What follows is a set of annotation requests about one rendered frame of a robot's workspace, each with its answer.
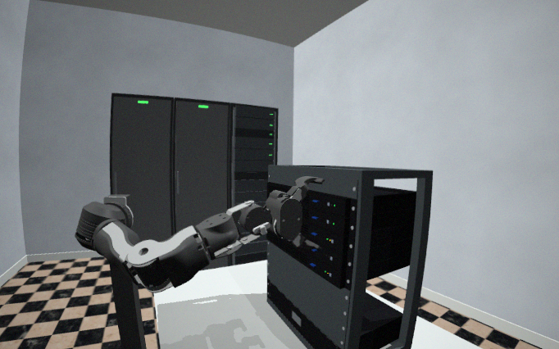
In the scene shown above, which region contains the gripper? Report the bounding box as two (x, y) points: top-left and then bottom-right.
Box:
(263, 176), (325, 251)

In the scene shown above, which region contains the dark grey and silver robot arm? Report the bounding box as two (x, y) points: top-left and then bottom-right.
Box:
(75, 197), (272, 293)

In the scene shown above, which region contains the black server rack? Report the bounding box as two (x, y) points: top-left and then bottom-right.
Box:
(266, 165), (433, 349)

